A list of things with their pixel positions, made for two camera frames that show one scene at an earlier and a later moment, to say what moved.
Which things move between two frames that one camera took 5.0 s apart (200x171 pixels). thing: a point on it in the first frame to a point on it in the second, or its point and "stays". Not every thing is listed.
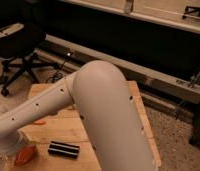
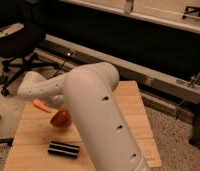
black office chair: (17, 37) stays
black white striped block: (64, 149) stays
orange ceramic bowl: (25, 154) to (62, 118)
